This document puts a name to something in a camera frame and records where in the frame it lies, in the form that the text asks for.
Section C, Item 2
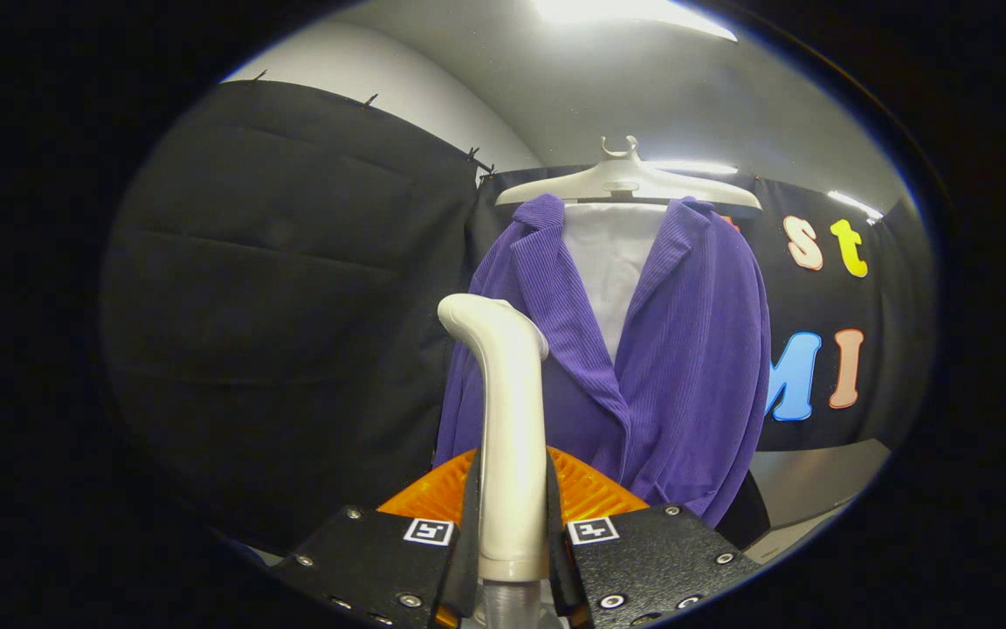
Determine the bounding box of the small ceiling light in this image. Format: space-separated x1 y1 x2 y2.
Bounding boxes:
826 190 884 221

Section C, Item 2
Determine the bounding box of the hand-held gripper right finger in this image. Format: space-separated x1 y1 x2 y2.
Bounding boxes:
547 446 761 628

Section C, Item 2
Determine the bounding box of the grey garment steamer hose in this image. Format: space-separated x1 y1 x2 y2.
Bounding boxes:
481 581 543 629

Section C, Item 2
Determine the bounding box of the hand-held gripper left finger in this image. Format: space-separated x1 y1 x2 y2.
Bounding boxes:
276 447 482 629

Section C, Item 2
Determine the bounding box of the large ceiling light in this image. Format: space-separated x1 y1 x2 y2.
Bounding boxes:
534 0 738 43

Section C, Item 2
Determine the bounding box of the grey cabinet with dark top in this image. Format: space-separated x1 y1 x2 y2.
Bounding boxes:
717 439 892 564

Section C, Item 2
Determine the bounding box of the ceiling strip light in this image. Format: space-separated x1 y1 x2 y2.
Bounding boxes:
647 160 740 176

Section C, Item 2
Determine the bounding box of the black backdrop cloth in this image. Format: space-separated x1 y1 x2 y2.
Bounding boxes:
468 166 906 455

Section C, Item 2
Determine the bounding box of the black quilted wall cloth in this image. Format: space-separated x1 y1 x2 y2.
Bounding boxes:
870 197 936 446
101 80 491 551

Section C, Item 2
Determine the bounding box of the purple corduroy jacket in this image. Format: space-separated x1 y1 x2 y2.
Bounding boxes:
433 194 772 529

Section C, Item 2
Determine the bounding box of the white clothes hanger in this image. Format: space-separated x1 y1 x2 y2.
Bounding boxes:
494 135 763 215

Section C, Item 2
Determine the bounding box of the white garment steamer head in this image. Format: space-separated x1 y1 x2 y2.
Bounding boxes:
438 294 550 584

